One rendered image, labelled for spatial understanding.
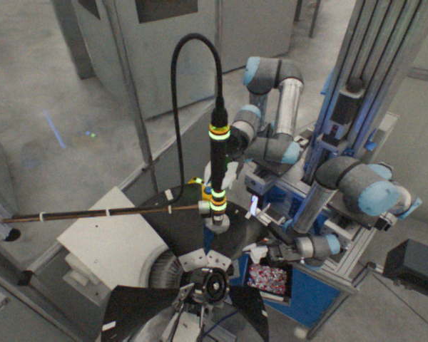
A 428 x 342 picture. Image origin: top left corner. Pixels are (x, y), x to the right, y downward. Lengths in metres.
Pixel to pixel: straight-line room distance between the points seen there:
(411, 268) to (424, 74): 1.51
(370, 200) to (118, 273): 0.87
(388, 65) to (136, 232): 1.19
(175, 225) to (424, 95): 1.99
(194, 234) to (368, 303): 1.81
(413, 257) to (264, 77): 0.85
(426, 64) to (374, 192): 1.52
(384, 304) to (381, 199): 1.69
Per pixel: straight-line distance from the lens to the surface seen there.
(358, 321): 2.44
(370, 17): 1.36
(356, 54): 1.39
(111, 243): 1.08
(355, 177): 0.97
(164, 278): 1.06
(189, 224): 0.94
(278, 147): 0.93
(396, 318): 2.57
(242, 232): 1.12
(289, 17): 5.49
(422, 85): 2.42
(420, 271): 1.22
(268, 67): 1.19
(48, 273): 1.54
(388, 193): 0.97
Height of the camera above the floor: 2.13
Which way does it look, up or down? 46 degrees down
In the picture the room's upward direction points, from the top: straight up
